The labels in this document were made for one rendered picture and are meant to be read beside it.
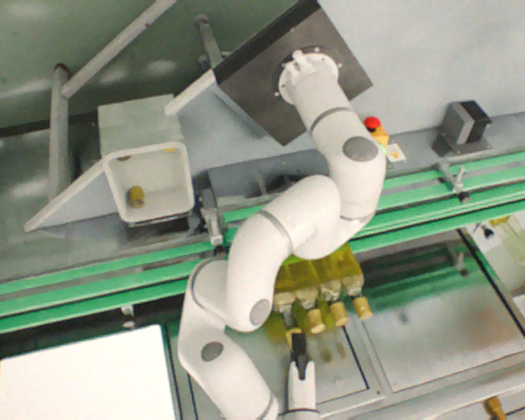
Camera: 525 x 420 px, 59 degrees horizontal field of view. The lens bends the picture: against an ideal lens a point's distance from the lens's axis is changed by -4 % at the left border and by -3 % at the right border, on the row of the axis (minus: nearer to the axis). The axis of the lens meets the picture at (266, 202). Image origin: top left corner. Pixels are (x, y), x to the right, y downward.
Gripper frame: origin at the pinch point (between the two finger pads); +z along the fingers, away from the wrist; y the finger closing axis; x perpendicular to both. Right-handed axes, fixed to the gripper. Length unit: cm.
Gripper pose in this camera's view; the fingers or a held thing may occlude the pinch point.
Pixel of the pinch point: (297, 345)
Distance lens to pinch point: 111.0
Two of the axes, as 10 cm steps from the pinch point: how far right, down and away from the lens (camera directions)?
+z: -0.1, -7.7, 6.4
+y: 0.3, -6.4, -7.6
